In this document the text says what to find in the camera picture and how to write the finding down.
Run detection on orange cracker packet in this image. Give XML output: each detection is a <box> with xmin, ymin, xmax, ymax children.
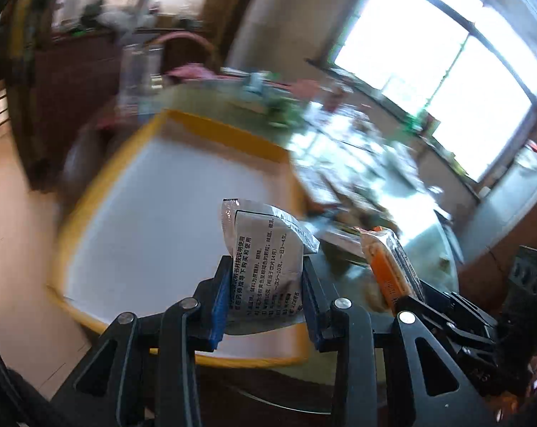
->
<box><xmin>360</xmin><ymin>227</ymin><xmax>426</xmax><ymax>311</ymax></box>

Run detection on silver white sachet packet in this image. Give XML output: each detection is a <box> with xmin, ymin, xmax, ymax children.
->
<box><xmin>221</xmin><ymin>199</ymin><xmax>320</xmax><ymax>336</ymax></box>

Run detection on yellow rimmed white tray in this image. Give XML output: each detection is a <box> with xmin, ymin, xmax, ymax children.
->
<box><xmin>47</xmin><ymin>108</ymin><xmax>312</xmax><ymax>369</ymax></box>

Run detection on green cloth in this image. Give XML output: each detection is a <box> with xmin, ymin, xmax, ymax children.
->
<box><xmin>267</xmin><ymin>96</ymin><xmax>303</xmax><ymax>126</ymax></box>

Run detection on dark wooden sideboard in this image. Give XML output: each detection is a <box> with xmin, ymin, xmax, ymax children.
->
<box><xmin>10</xmin><ymin>26</ymin><xmax>217</xmax><ymax>188</ymax></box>

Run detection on tissue box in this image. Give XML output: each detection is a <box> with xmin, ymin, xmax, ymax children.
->
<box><xmin>241</xmin><ymin>70</ymin><xmax>267</xmax><ymax>99</ymax></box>

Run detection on pink cloth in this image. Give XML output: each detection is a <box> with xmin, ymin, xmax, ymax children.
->
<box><xmin>166</xmin><ymin>63</ymin><xmax>217</xmax><ymax>83</ymax></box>

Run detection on colourful hula hoop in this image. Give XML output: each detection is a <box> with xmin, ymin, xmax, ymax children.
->
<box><xmin>146</xmin><ymin>31</ymin><xmax>221</xmax><ymax>73</ymax></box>

